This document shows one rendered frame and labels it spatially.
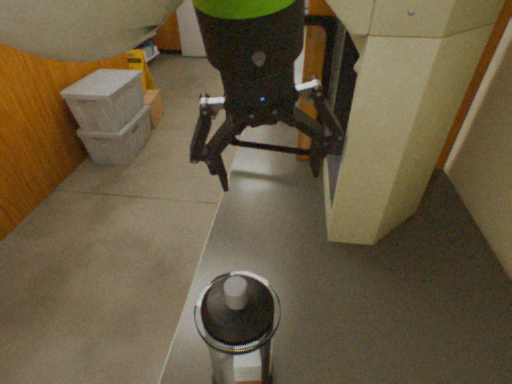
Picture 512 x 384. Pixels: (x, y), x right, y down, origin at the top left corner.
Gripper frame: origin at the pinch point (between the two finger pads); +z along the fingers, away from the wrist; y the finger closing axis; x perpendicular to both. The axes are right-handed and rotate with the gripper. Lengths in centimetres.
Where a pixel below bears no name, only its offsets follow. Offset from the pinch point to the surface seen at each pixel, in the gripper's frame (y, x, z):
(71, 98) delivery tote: 134, -173, 108
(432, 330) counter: -26.7, 21.9, 29.3
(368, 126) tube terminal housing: -19.8, -11.1, 5.9
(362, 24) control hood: -17.7, -17.6, -10.3
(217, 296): 8.8, 16.9, 0.4
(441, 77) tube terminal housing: -32.5, -14.4, -0.2
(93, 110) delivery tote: 122, -168, 119
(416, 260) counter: -31.7, 6.5, 35.3
